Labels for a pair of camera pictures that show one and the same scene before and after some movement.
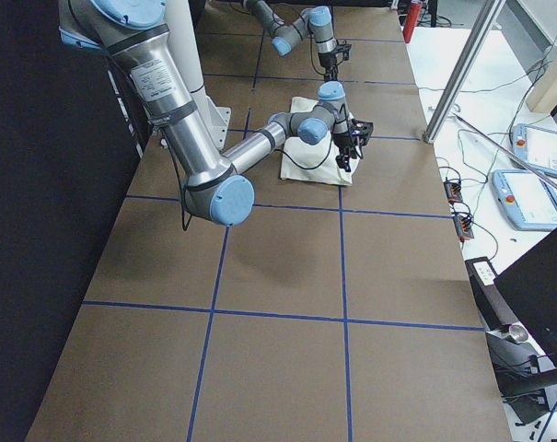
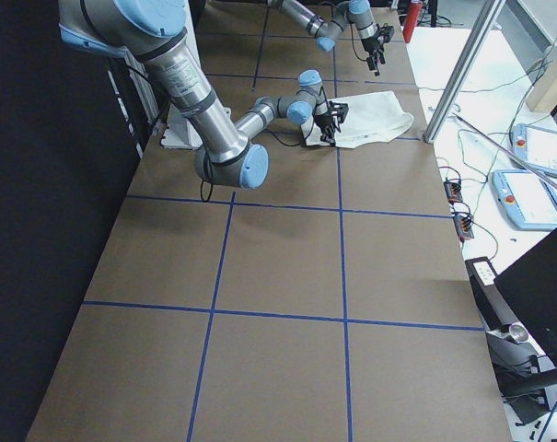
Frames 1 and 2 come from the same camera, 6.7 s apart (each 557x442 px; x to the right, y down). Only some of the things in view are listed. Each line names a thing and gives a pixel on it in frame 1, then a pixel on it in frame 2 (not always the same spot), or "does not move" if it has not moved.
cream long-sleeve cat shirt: [301, 161] -> [372, 118]
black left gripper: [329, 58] -> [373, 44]
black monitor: [539, 289] does not move
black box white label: [492, 306] does not move
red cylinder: [411, 20] does not move
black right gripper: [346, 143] -> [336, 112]
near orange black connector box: [462, 225] does not move
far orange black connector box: [453, 191] does not move
